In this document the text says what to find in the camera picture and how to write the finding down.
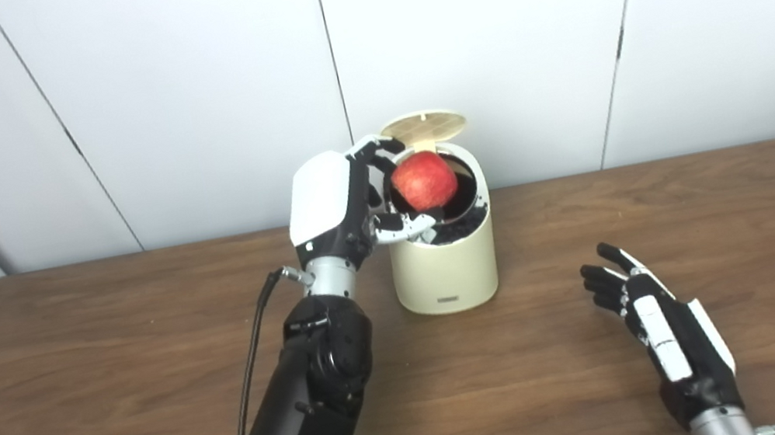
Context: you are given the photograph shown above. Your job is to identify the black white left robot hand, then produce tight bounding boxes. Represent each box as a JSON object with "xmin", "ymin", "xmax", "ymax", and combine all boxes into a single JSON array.
[{"xmin": 276, "ymin": 127, "xmax": 443, "ymax": 279}]

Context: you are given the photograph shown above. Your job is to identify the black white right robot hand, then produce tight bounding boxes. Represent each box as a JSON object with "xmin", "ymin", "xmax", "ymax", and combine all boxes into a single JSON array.
[{"xmin": 576, "ymin": 224, "xmax": 747, "ymax": 435}]

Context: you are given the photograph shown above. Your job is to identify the red apple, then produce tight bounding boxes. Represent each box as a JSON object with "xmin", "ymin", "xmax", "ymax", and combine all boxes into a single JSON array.
[{"xmin": 387, "ymin": 146, "xmax": 463, "ymax": 217}]

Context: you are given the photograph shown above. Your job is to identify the cream round bin lid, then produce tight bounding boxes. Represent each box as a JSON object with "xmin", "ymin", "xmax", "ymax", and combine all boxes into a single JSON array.
[{"xmin": 378, "ymin": 105, "xmax": 471, "ymax": 156}]

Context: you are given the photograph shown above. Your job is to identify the cream-colored bin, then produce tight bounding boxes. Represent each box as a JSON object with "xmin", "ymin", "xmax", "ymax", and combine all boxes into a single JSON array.
[{"xmin": 372, "ymin": 135, "xmax": 508, "ymax": 322}]

